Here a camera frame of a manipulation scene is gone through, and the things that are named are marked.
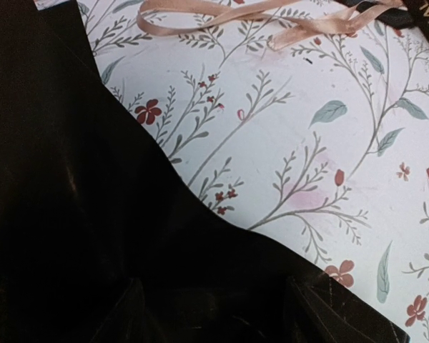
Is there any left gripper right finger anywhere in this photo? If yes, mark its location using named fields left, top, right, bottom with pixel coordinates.
left=289, top=275, right=410, bottom=342

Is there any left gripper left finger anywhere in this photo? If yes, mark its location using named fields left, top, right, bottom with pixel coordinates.
left=92, top=279, right=152, bottom=343

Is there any floral patterned tablecloth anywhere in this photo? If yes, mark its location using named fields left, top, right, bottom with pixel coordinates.
left=35, top=0, right=429, bottom=343

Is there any cream printed ribbon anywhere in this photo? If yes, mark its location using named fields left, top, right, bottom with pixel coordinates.
left=135, top=0, right=407, bottom=51

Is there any black wrapping paper sheet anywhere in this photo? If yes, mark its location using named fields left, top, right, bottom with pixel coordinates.
left=0, top=0, right=412, bottom=343

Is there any black printed ribbon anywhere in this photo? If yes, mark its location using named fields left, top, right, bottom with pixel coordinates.
left=331, top=0, right=429, bottom=43

